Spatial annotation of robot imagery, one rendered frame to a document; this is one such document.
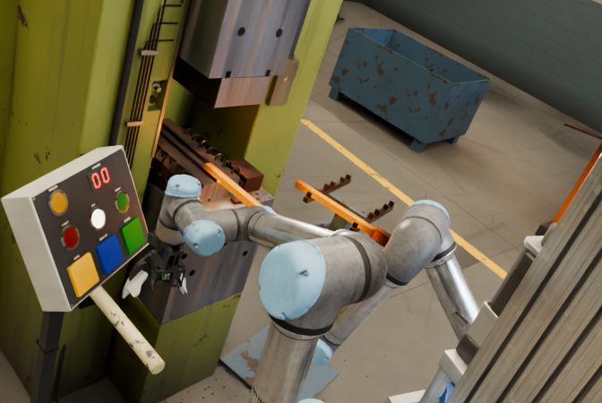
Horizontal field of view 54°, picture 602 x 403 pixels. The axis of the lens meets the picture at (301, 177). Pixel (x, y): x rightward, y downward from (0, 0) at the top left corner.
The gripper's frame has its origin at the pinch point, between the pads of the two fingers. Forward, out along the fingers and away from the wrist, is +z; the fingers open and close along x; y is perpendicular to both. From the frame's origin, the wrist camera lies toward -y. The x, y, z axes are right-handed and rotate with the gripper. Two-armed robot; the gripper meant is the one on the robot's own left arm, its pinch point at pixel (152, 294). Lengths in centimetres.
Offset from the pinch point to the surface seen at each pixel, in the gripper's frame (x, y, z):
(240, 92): 29, -43, -38
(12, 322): -22, -66, 72
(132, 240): -3.7, -12.8, -7.1
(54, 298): -23.8, 3.3, -4.0
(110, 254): -10.3, -6.7, -7.6
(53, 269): -24.7, 2.4, -11.8
